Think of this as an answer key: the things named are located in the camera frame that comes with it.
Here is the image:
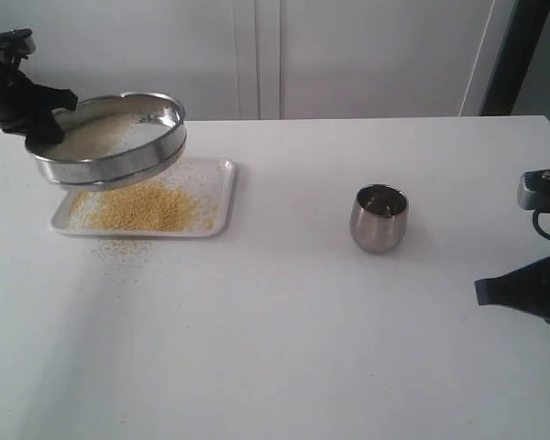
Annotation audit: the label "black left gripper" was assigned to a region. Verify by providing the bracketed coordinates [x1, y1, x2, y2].
[0, 48, 78, 147]

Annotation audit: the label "round steel mesh sieve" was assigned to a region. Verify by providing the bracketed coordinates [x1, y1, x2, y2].
[25, 93, 187, 192]

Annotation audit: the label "stainless steel cup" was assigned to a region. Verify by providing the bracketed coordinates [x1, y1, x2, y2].
[349, 184, 409, 255]

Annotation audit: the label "white coarse grains in sieve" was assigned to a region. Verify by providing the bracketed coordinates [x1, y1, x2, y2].
[43, 115, 137, 160]

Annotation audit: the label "yellow millet grains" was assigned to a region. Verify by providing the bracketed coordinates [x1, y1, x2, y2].
[68, 159, 221, 267]

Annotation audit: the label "white rectangular plastic tray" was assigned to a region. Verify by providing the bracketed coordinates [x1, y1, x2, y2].
[48, 157, 237, 238]

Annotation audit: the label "white cabinet with doors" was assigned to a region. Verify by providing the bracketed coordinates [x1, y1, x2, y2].
[0, 0, 515, 120]

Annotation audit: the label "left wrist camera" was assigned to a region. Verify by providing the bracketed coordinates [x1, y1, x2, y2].
[0, 28, 36, 64]

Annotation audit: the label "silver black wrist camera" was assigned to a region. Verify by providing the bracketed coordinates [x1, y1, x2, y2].
[518, 169, 550, 214]

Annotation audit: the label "dark vertical post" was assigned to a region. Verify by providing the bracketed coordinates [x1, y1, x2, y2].
[480, 0, 550, 116]

